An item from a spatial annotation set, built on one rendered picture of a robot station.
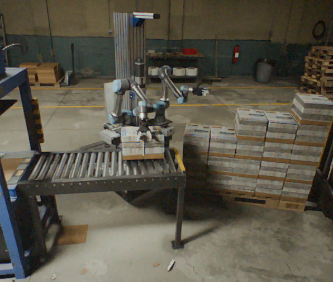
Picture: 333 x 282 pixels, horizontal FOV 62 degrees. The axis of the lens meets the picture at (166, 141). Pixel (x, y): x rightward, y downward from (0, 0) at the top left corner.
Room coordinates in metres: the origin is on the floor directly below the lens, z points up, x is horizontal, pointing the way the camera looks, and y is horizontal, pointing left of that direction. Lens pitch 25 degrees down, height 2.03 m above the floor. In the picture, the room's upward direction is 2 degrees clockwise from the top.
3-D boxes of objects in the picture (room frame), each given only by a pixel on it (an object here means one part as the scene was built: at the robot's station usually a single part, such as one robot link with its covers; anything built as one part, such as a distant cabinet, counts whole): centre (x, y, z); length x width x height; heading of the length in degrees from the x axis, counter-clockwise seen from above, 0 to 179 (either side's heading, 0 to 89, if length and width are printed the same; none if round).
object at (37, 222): (1.81, 1.07, 0.34); 0.06 x 0.06 x 0.68; 9
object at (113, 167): (2.16, 0.47, 0.77); 0.47 x 0.05 x 0.05; 9
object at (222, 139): (2.89, -0.79, 0.42); 1.17 x 0.39 x 0.83; 82
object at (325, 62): (8.37, -4.81, 0.65); 1.33 x 0.94 x 1.30; 103
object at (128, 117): (2.88, 0.45, 0.98); 0.13 x 0.12 x 0.14; 124
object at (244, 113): (2.88, -0.92, 1.06); 0.37 x 0.29 x 0.01; 173
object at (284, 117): (2.82, -1.20, 1.06); 0.37 x 0.28 x 0.01; 173
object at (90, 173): (2.13, 0.66, 0.77); 0.47 x 0.05 x 0.05; 9
